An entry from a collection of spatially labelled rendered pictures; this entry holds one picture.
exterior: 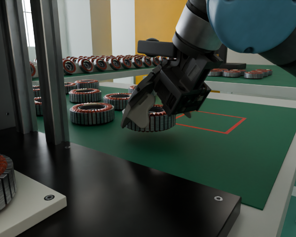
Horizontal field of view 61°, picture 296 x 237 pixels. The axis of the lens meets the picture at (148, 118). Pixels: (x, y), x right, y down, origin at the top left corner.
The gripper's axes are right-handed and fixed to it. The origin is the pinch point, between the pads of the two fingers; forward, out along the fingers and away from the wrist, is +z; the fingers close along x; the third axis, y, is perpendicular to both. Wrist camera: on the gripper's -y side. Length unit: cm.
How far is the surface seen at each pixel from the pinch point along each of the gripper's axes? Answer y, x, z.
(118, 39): -486, 312, 273
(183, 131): 4.6, 7.5, 1.3
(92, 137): -2.6, -10.5, 6.1
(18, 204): 14.1, -27.9, -8.7
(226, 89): -34, 88, 31
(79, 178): 11.8, -20.4, -5.7
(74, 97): -33.1, -1.1, 23.5
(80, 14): -334, 131, 141
